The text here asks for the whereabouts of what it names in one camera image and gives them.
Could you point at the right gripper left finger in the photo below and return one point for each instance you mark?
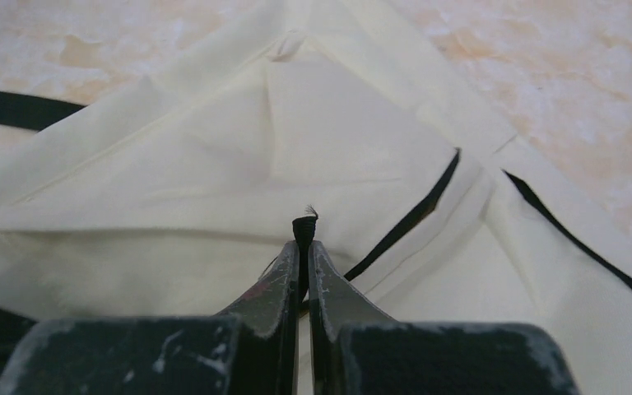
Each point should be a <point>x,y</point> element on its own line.
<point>249,347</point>

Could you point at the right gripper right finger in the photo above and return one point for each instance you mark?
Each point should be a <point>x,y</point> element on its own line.
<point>359,349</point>

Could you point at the cream canvas backpack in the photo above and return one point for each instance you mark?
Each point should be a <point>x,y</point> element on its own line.
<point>169,196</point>

